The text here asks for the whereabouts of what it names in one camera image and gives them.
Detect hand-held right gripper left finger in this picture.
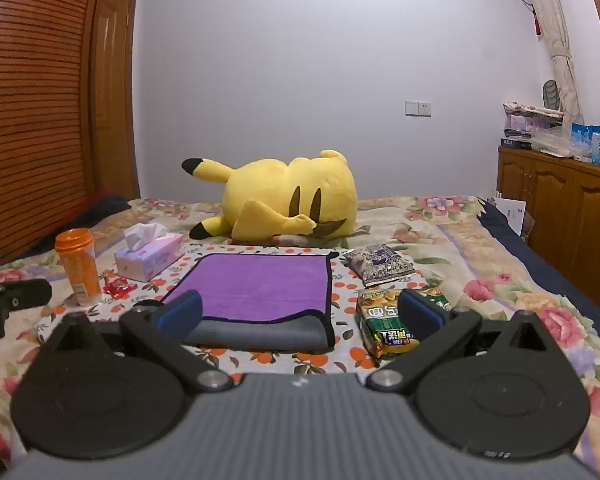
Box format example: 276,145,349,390
30,290,236,397

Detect red candy wrapper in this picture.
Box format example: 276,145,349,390
103,278,138,301

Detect grey towel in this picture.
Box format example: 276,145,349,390
182,310,337,352

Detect navy blue blanket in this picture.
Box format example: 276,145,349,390
480,204,600,333

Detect blue and white boxes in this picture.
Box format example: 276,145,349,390
570,122,600,165

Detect pile of boxes and papers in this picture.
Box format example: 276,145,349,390
500,101,567,155

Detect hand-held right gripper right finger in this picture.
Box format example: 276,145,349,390
366,288,577,397

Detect purple towel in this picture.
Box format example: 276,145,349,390
160,252,333,323

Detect orange plastic bottle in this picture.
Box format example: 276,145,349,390
54,227,103,307

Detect wooden cabinet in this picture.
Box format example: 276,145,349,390
497,146,600,313

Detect dark cloth with red edge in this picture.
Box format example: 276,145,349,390
27,188,132,257

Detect dark hand fan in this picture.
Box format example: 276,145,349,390
542,80,564,112

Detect green snack packet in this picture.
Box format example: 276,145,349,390
355,284,453,360

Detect yellow plush toy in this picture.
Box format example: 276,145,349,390
181,149,359,241

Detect cream curtain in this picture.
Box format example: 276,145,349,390
516,0,584,117

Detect wooden door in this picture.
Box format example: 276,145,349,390
89,0,142,202

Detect purple tissue box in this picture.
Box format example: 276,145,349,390
113,222,185,283

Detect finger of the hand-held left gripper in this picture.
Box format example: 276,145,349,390
0,278,54,339

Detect white paper sheets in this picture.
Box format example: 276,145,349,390
491,192,530,237

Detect purple snack packet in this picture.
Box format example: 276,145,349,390
343,243,417,288

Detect wooden louvred wardrobe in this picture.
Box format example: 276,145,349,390
0,0,112,267

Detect orange fruit print cloth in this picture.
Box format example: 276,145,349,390
34,242,433,377

